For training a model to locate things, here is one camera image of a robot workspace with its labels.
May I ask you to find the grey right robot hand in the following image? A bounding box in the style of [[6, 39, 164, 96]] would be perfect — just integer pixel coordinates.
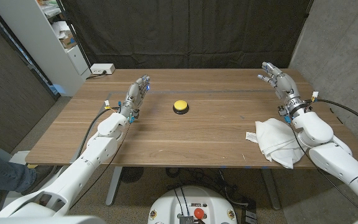
[[257, 61, 311, 121]]

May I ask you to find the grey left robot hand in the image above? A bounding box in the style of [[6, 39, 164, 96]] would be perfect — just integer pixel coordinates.
[[120, 73, 151, 124]]

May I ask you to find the white cloth napkin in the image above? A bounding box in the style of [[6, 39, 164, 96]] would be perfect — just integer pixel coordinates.
[[246, 118, 306, 170]]

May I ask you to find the yellow push button black base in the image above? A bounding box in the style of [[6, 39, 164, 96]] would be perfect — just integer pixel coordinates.
[[172, 100, 190, 115]]

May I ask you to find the white power strip box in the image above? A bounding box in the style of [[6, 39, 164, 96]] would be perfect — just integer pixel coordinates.
[[89, 63, 116, 75]]

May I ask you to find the black round floor fan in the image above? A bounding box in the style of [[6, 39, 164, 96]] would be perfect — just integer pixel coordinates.
[[119, 167, 145, 184]]

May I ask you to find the black curtain backdrop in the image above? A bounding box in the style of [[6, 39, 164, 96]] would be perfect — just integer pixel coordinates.
[[60, 0, 314, 70]]

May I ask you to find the cardboard box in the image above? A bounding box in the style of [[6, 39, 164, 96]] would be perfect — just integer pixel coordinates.
[[61, 30, 78, 50]]

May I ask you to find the grey metal table leg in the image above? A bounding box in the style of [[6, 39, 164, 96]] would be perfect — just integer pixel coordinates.
[[105, 166, 123, 207], [259, 169, 282, 211]]

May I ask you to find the white shelf cabinet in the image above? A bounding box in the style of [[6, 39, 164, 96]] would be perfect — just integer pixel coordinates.
[[0, 0, 92, 97]]

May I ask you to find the white robot torso base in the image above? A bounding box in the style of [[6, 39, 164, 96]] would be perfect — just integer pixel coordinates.
[[147, 185, 238, 224]]

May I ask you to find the dark wooden door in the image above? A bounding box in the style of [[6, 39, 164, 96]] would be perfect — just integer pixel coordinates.
[[0, 6, 57, 153]]

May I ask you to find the black power brick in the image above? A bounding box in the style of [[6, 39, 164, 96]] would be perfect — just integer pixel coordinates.
[[241, 207, 258, 224]]

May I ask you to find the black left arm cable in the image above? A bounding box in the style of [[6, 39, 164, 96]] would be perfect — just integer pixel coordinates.
[[78, 107, 121, 159]]

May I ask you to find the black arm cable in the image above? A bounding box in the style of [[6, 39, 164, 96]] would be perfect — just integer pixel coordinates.
[[314, 98, 358, 134], [78, 107, 121, 159]]

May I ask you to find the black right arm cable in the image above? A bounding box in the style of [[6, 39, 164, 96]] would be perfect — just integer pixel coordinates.
[[314, 98, 358, 134]]

